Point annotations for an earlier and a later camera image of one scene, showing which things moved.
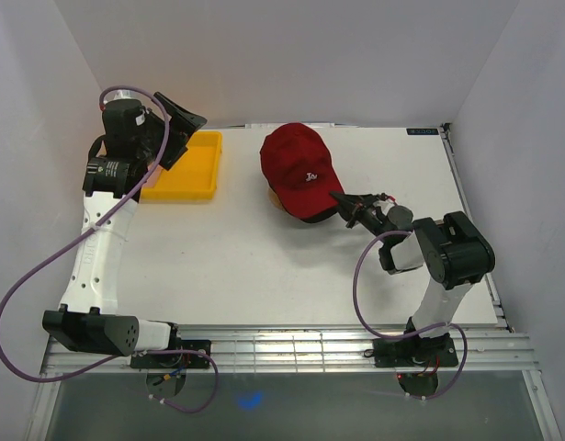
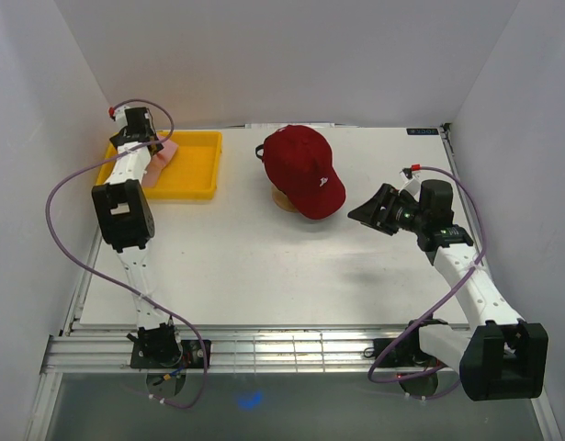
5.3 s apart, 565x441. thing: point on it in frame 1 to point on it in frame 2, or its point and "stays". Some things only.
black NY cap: x=319 y=217 to x=260 y=147
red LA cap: x=299 y=169 stays
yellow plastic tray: x=194 y=175 stays
